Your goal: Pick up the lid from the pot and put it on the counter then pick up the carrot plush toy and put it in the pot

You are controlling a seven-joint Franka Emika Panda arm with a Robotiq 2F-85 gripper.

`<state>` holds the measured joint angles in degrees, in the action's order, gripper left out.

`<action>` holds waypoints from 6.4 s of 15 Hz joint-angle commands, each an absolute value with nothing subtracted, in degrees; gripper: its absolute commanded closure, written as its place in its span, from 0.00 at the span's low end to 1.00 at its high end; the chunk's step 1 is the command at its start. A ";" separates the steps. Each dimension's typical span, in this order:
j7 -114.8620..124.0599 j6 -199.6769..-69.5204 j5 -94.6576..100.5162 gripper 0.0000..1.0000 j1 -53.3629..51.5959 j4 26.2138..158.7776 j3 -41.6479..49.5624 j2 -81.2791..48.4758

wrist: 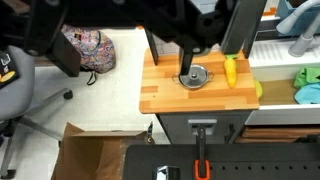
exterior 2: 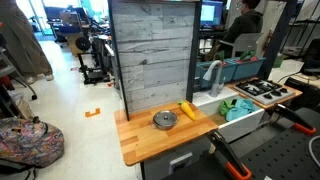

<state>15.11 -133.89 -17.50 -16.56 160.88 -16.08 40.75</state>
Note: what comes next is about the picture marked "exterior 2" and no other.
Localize small metal bowl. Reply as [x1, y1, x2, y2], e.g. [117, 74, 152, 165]
[153, 110, 179, 126]

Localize small steel pot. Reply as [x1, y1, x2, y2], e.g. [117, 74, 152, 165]
[152, 110, 179, 131]

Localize wooden butcher block counter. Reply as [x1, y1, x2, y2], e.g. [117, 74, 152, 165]
[113, 100, 219, 167]

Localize grey toy faucet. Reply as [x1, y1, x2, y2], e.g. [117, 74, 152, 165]
[202, 60, 227, 98]

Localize red toy radish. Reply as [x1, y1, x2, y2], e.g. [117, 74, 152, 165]
[217, 49, 228, 66]
[237, 50, 260, 64]

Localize white toy sink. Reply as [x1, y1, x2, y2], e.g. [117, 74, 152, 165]
[192, 87, 266, 144]

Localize grey toy stove top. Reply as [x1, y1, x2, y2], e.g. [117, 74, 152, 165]
[233, 78, 296, 106]

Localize wooden counter around stove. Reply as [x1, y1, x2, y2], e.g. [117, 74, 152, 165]
[227, 77, 304, 111]

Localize grey wood plank panel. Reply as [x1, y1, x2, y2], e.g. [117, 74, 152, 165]
[110, 0, 197, 115]

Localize black machine on floor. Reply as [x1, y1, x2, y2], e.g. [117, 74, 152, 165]
[75, 35, 112, 85]

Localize teal planter box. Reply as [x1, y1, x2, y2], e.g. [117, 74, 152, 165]
[195, 60, 238, 90]
[232, 56, 267, 81]

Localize teal cloth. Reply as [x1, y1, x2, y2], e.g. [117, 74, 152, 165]
[225, 98, 257, 122]

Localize computer monitor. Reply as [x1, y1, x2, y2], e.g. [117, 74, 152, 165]
[199, 0, 224, 28]

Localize white plastic chair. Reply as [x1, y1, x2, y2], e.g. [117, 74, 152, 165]
[218, 32, 264, 58]

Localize seated person black hoodie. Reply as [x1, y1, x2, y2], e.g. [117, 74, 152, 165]
[218, 0, 264, 58]

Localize black perforated table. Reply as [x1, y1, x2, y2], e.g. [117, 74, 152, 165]
[163, 107, 320, 180]

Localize colourful patterned backpack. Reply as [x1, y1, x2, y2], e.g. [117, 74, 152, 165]
[0, 116, 65, 169]

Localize standing person khaki clothes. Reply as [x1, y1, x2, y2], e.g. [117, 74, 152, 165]
[0, 0, 55, 85]

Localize black frame post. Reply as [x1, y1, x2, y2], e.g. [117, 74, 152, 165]
[185, 0, 203, 103]
[107, 0, 131, 122]

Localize black clamp orange handle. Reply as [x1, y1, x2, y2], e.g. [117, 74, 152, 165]
[207, 129, 253, 180]
[273, 103, 317, 136]

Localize grey cable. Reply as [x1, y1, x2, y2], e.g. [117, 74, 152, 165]
[307, 135, 320, 168]

